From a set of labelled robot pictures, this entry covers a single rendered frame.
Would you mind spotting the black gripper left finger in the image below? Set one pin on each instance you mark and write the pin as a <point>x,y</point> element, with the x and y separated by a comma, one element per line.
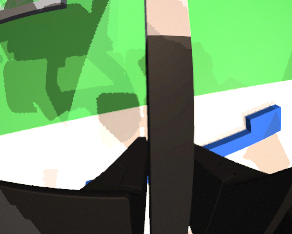
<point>112,203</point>

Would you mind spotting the green flat mat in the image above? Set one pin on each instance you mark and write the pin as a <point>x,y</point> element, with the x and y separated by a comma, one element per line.
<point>90,58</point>

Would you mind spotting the blue flat bar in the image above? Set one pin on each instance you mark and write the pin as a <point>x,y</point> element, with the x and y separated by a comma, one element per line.
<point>259,125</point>

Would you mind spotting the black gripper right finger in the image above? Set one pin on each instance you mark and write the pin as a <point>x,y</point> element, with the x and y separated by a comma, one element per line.
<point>229,198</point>

